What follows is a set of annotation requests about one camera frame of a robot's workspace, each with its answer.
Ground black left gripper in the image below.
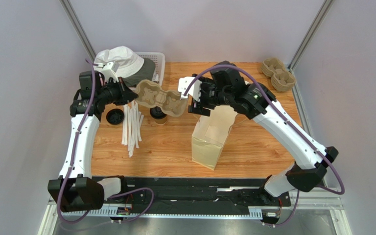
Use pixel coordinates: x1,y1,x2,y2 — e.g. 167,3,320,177
97,77,139,106

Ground kraft paper bag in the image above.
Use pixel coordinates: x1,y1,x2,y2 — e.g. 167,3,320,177
191,106,237,170

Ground black plastic cup lid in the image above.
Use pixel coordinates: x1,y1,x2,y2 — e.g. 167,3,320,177
149,107,167,119

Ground brown paper coffee cup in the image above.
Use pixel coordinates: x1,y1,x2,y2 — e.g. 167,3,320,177
154,117,168,125

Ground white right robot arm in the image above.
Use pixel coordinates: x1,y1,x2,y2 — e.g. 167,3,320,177
178,61,338,197

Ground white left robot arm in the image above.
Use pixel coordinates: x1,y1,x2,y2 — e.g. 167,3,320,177
47,71,138,212

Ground wrapped white straws bundle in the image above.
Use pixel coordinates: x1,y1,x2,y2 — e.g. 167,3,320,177
121,101,144,158

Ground olive green cloth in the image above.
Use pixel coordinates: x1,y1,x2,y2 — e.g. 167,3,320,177
124,58,156,87

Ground white bucket hat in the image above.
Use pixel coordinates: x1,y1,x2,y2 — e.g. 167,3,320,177
94,46,144,78

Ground white plastic basket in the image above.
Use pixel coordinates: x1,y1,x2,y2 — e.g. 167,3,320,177
136,52,165,86

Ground stack of pulp carriers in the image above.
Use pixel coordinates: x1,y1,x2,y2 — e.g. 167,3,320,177
261,58,296,92

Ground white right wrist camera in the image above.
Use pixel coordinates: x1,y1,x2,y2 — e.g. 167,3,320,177
178,77,202,101

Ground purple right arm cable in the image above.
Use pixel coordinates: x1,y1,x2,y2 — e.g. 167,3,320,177
182,64,346,228

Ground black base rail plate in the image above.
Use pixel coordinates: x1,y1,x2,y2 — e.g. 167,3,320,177
109,177,292,215

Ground aluminium frame rail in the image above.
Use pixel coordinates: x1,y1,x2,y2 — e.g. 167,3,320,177
46,182,345,219

